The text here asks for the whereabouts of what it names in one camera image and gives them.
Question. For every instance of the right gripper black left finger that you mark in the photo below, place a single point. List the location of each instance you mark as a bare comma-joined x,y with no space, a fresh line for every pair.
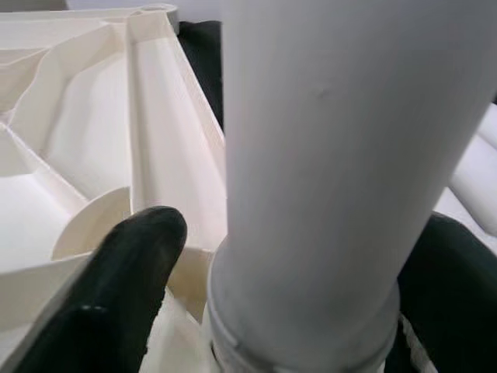
97,303

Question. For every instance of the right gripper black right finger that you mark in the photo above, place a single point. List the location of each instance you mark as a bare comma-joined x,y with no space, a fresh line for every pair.
458,303

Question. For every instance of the white plastic table top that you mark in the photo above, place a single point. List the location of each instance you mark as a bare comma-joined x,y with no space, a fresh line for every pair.
97,136

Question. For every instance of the black tablecloth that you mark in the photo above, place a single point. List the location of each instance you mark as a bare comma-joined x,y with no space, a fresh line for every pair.
202,70

